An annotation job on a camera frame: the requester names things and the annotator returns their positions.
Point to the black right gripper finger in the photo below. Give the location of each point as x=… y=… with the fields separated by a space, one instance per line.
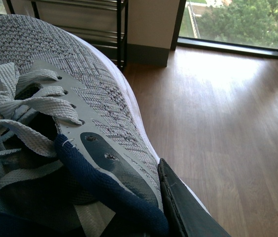
x=185 y=214

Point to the grey knit sneaker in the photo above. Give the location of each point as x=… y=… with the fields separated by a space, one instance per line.
x=75 y=160

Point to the black metal shoe rack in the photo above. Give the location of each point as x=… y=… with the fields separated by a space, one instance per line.
x=102 y=23

